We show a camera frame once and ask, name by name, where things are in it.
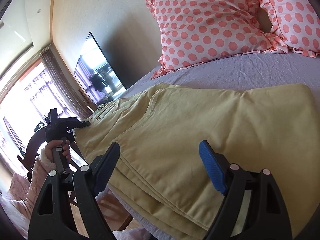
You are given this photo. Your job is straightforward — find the dark wooden chair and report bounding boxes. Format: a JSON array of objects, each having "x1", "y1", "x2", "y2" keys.
[{"x1": 17, "y1": 128, "x2": 85, "y2": 207}]

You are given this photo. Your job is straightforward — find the polka dot pillow left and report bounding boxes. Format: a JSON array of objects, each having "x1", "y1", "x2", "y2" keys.
[{"x1": 145, "y1": 0, "x2": 274, "y2": 78}]

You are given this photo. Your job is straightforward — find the khaki pants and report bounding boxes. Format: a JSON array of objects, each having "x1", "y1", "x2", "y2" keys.
[{"x1": 75, "y1": 83, "x2": 319, "y2": 239}]

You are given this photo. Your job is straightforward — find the left hand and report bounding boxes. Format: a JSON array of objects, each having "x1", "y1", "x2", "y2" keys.
[{"x1": 41, "y1": 140, "x2": 71, "y2": 163}]

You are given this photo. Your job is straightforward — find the brown curtain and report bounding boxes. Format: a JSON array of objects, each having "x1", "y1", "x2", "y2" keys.
[{"x1": 40, "y1": 46, "x2": 92, "y2": 120}]

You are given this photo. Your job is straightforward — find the polka dot pillow right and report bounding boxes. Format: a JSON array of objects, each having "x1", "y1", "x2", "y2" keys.
[{"x1": 258, "y1": 0, "x2": 319, "y2": 57}]

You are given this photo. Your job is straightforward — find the lavender bed sheet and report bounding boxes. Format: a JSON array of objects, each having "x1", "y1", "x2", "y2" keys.
[{"x1": 94, "y1": 52, "x2": 320, "y2": 240}]

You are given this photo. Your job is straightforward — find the polka dot pillow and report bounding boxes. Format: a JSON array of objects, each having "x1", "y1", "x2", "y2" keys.
[
  {"x1": 145, "y1": 0, "x2": 274, "y2": 78},
  {"x1": 258, "y1": 0, "x2": 319, "y2": 57}
]

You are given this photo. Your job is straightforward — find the pink sleeve left forearm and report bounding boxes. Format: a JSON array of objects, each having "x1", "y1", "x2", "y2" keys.
[{"x1": 2, "y1": 148, "x2": 56, "y2": 239}]

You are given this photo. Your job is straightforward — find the black flat television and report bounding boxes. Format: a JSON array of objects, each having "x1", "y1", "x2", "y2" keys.
[{"x1": 74, "y1": 33, "x2": 126, "y2": 106}]

